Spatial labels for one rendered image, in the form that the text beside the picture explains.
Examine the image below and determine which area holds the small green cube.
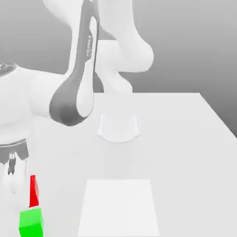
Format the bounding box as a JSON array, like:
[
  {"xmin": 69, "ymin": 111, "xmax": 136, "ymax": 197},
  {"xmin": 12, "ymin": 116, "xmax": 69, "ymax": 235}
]
[{"xmin": 18, "ymin": 207, "xmax": 45, "ymax": 237}]

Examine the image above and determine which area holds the small red cube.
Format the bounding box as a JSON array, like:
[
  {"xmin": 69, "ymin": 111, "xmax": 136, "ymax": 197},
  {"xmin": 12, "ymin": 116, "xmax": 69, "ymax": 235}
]
[{"xmin": 29, "ymin": 174, "xmax": 40, "ymax": 208}]

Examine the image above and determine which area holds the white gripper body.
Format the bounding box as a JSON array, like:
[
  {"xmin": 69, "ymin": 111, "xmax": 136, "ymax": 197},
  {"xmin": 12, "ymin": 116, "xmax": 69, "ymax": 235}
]
[{"xmin": 0, "ymin": 158, "xmax": 30, "ymax": 197}]

